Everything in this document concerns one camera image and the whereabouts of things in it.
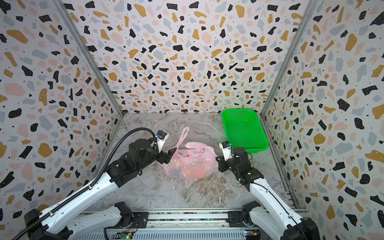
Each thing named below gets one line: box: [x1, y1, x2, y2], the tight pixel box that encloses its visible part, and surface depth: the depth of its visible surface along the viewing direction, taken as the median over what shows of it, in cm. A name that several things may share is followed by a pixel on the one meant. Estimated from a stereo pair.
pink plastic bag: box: [163, 127, 219, 180], surface depth 83 cm
